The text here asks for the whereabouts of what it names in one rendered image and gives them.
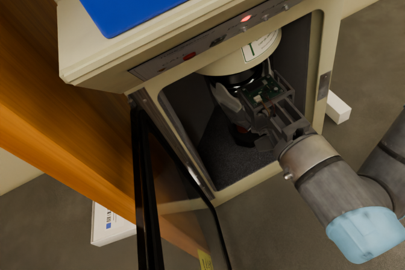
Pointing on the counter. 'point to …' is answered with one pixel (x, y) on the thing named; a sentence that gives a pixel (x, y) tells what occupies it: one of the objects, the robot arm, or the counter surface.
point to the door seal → (154, 188)
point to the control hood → (167, 25)
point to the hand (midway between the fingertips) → (236, 76)
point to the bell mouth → (244, 56)
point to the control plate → (229, 28)
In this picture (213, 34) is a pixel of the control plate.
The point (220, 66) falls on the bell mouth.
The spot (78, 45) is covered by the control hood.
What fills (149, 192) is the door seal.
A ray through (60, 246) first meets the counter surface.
